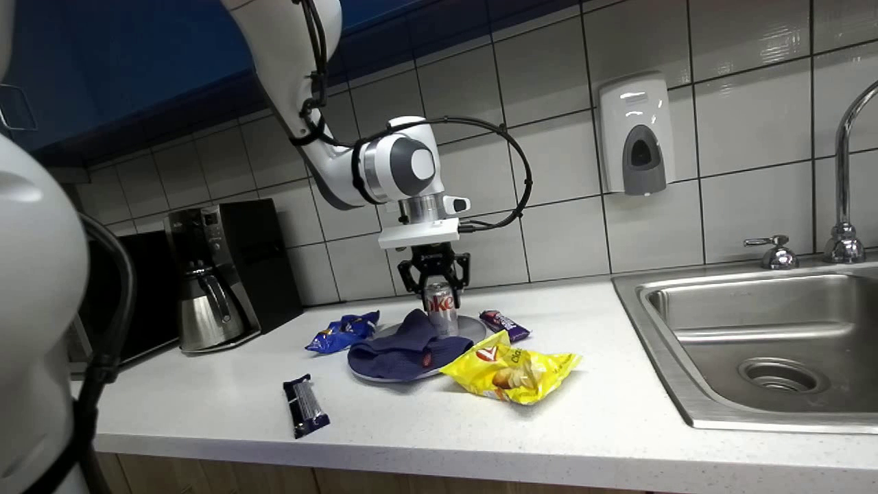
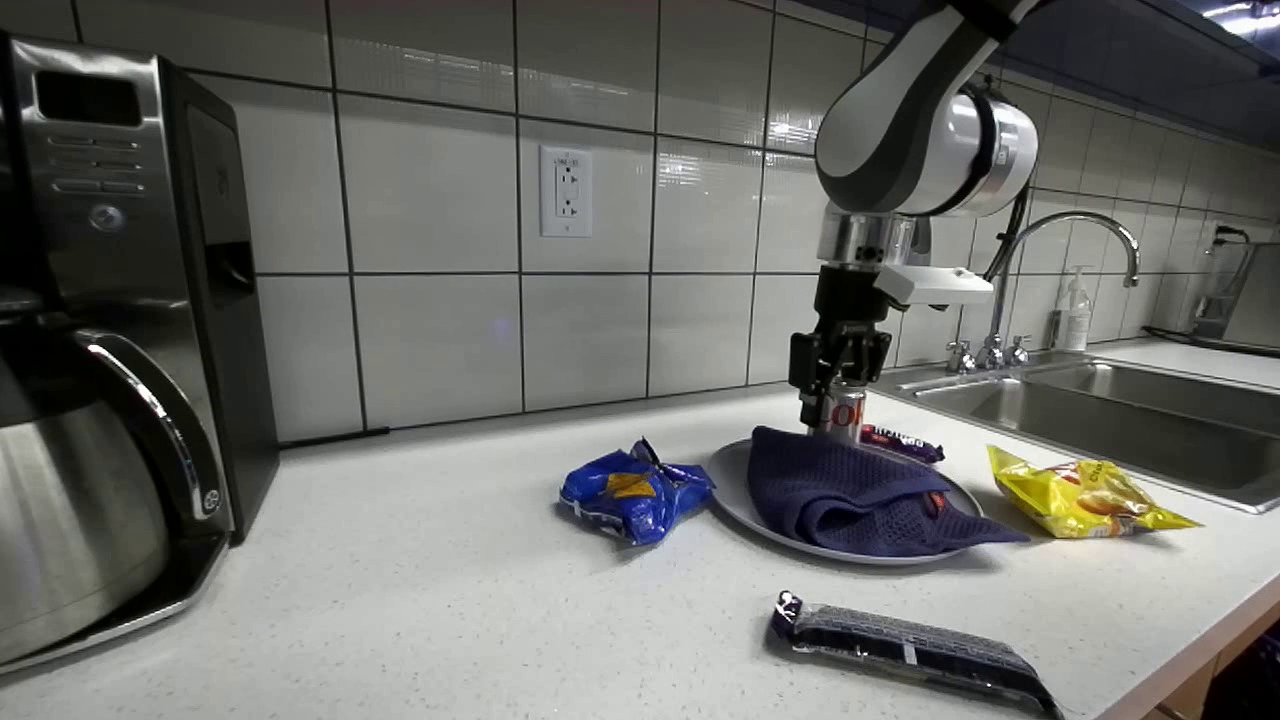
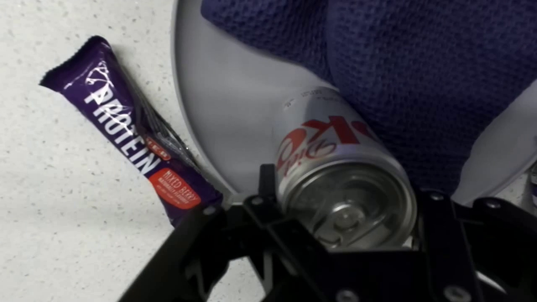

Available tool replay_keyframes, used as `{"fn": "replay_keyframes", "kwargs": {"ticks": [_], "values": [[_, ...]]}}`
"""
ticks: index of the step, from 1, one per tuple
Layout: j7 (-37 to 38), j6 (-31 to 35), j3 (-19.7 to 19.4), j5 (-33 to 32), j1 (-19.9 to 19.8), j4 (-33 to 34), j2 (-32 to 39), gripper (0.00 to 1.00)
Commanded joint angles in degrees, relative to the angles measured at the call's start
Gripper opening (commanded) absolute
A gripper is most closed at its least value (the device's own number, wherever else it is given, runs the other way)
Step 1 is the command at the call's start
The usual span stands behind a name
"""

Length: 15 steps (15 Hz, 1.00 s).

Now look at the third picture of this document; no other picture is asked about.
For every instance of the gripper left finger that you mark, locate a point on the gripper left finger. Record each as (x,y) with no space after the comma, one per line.
(197,247)

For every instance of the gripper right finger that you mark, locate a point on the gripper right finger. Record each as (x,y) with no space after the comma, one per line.
(444,251)

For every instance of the silver soda can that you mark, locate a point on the silver soda can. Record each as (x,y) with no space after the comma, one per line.
(331,167)

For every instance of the purple protein bar wrapper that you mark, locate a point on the purple protein bar wrapper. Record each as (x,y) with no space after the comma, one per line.
(121,121)

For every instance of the grey plate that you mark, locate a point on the grey plate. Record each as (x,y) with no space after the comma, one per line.
(235,100)

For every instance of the dark blue knitted cloth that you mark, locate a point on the dark blue knitted cloth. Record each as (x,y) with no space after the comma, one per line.
(419,63)

